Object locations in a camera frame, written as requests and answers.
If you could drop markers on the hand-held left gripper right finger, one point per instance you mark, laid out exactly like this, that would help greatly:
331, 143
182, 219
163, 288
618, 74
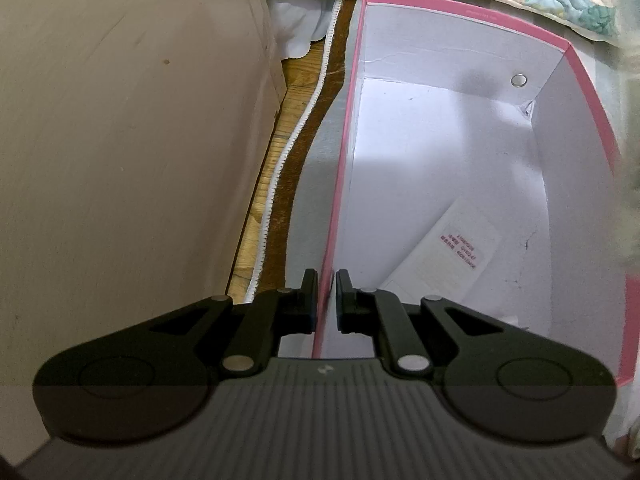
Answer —
341, 305

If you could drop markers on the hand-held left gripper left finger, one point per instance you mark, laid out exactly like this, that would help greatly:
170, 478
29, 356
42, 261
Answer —
311, 305

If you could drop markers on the pink cardboard box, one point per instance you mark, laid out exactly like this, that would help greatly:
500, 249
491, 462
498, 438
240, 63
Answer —
450, 160

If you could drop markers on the white paper slip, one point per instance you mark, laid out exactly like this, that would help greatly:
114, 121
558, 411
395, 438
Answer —
440, 255

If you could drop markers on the grey brown checked mat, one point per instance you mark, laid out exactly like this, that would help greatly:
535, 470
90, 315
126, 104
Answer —
310, 170

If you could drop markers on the white cloth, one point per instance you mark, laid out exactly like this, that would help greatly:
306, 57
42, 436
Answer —
300, 15

